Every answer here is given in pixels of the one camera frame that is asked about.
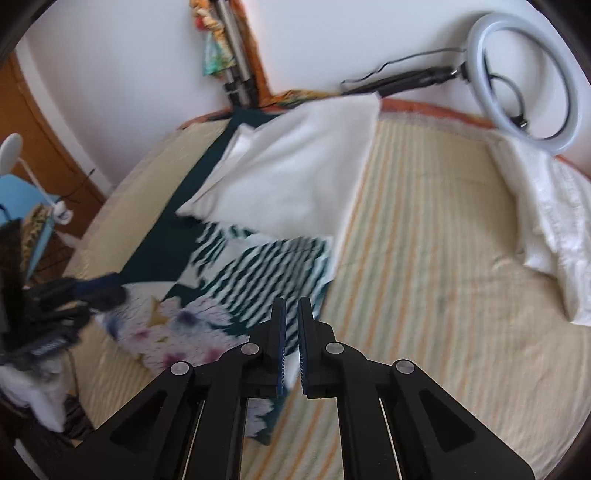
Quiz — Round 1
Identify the black ring light stand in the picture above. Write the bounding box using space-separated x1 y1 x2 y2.
344 66 460 98

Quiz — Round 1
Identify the white crumpled shirt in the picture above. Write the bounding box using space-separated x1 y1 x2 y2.
487 132 590 326

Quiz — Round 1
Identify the green cream tree print t-shirt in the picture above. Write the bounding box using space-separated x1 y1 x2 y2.
94 91 384 446

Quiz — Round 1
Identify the white gloved left hand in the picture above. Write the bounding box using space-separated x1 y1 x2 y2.
1 358 67 433

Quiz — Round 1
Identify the white ring light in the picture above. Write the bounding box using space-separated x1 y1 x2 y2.
465 12 590 154

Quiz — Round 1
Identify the silver folded tripod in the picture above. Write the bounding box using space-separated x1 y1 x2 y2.
213 1 259 108

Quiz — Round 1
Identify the colourful orange scarf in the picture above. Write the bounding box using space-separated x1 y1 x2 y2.
189 0 332 109

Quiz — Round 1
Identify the yellow striped bed blanket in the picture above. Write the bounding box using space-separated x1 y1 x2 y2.
66 114 590 479

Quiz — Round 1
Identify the white desk lamp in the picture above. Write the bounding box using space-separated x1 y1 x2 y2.
1 133 73 226

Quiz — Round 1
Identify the leopard print cloth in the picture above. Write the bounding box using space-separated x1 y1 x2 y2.
20 204 51 273

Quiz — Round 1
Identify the blue ironing board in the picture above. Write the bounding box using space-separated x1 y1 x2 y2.
1 174 54 281

